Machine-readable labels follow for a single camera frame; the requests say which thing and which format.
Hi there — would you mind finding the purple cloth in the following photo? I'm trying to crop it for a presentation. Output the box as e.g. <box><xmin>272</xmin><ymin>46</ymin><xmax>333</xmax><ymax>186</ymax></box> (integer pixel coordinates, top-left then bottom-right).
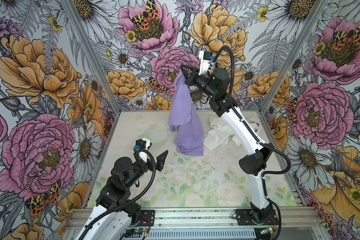
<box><xmin>169</xmin><ymin>72</ymin><xmax>204</xmax><ymax>156</ymax></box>

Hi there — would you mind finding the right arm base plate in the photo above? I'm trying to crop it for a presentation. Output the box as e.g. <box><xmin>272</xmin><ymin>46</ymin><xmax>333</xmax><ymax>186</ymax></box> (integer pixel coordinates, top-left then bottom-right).
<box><xmin>231</xmin><ymin>209</ymin><xmax>279</xmax><ymax>226</ymax></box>

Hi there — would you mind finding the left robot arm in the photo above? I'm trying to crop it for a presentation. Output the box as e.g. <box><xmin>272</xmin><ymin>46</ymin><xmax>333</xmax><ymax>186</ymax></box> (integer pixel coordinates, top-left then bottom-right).
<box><xmin>76</xmin><ymin>149</ymin><xmax>169</xmax><ymax>240</ymax></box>

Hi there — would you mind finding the white cloth pile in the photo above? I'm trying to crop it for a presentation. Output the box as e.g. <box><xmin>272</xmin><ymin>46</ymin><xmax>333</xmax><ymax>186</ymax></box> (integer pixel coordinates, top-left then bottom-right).
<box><xmin>204</xmin><ymin>116</ymin><xmax>242</xmax><ymax>151</ymax></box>

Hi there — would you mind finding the right green circuit board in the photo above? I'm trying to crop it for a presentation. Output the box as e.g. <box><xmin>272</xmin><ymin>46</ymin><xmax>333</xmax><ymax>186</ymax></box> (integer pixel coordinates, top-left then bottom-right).
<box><xmin>260</xmin><ymin>227</ymin><xmax>274</xmax><ymax>235</ymax></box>

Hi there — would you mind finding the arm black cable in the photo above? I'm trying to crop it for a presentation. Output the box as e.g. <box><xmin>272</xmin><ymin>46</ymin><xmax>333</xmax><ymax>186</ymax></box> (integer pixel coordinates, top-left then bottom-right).
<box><xmin>80</xmin><ymin>148</ymin><xmax>157</xmax><ymax>240</ymax></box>
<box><xmin>213</xmin><ymin>45</ymin><xmax>292</xmax><ymax>240</ymax></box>

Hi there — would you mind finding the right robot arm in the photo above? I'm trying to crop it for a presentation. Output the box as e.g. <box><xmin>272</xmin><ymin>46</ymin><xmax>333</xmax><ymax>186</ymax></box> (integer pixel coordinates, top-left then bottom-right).
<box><xmin>181</xmin><ymin>65</ymin><xmax>274</xmax><ymax>225</ymax></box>

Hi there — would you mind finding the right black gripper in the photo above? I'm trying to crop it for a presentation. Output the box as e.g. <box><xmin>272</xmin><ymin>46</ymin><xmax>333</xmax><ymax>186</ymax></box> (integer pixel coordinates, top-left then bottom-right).
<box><xmin>179</xmin><ymin>64</ymin><xmax>218</xmax><ymax>98</ymax></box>

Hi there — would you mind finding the left green circuit board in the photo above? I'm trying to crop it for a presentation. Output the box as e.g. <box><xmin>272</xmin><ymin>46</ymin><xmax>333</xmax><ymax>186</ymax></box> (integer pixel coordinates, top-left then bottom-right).
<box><xmin>124</xmin><ymin>228</ymin><xmax>150</xmax><ymax>240</ymax></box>

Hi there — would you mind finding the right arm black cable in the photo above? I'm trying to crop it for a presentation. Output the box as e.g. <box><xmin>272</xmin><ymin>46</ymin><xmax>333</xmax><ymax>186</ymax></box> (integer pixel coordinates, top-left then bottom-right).
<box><xmin>213</xmin><ymin>45</ymin><xmax>292</xmax><ymax>240</ymax></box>

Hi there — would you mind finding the green circuit board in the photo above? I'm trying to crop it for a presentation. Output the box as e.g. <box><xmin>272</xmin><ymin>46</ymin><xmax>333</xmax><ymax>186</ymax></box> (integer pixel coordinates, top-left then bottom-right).
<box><xmin>260</xmin><ymin>227</ymin><xmax>274</xmax><ymax>235</ymax></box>
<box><xmin>124</xmin><ymin>228</ymin><xmax>150</xmax><ymax>240</ymax></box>

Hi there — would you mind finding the aluminium corner post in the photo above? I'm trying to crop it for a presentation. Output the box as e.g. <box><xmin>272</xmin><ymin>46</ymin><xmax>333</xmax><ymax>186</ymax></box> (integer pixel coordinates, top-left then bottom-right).
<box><xmin>62</xmin><ymin>1</ymin><xmax>121</xmax><ymax>117</ymax></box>
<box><xmin>259</xmin><ymin>0</ymin><xmax>329</xmax><ymax>114</ymax></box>

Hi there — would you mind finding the right aluminium corner post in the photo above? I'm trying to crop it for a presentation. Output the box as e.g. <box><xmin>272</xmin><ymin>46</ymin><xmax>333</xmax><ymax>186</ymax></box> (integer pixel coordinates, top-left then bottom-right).
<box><xmin>259</xmin><ymin>0</ymin><xmax>329</xmax><ymax>114</ymax></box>

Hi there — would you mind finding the aluminium front rail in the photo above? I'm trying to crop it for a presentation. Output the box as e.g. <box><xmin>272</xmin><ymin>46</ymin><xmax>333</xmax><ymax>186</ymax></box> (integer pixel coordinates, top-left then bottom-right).
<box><xmin>66</xmin><ymin>206</ymin><xmax>322</xmax><ymax>230</ymax></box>

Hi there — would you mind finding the left aluminium corner post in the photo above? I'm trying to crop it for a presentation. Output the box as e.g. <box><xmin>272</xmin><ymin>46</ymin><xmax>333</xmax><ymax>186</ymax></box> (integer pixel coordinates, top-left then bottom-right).
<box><xmin>62</xmin><ymin>1</ymin><xmax>121</xmax><ymax>117</ymax></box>

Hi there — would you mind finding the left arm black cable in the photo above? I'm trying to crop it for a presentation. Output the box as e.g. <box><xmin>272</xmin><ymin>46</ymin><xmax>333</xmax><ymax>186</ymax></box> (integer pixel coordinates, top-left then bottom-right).
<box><xmin>80</xmin><ymin>148</ymin><xmax>157</xmax><ymax>240</ymax></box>

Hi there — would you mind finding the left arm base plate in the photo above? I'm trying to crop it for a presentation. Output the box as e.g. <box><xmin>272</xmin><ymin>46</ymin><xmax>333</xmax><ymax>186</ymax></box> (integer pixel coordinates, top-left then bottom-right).
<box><xmin>131</xmin><ymin>209</ymin><xmax>156</xmax><ymax>227</ymax></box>

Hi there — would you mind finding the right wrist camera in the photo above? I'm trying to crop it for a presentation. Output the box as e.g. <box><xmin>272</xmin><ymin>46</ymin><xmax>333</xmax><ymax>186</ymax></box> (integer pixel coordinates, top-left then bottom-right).
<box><xmin>199</xmin><ymin>51</ymin><xmax>216</xmax><ymax>76</ymax></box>

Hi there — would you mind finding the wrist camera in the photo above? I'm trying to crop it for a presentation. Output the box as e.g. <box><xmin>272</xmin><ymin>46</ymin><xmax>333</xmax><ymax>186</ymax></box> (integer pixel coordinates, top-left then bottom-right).
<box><xmin>199</xmin><ymin>51</ymin><xmax>216</xmax><ymax>76</ymax></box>
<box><xmin>134</xmin><ymin>138</ymin><xmax>152</xmax><ymax>151</ymax></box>

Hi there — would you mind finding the white slotted cable duct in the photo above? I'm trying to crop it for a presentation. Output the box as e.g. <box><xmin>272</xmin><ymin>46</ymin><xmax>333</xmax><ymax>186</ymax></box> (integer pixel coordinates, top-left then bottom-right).
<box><xmin>145</xmin><ymin>228</ymin><xmax>257</xmax><ymax>240</ymax></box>

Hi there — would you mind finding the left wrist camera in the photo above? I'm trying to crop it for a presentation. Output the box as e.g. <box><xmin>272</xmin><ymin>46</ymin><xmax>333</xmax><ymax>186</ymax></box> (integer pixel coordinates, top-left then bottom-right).
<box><xmin>134</xmin><ymin>138</ymin><xmax>152</xmax><ymax>151</ymax></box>

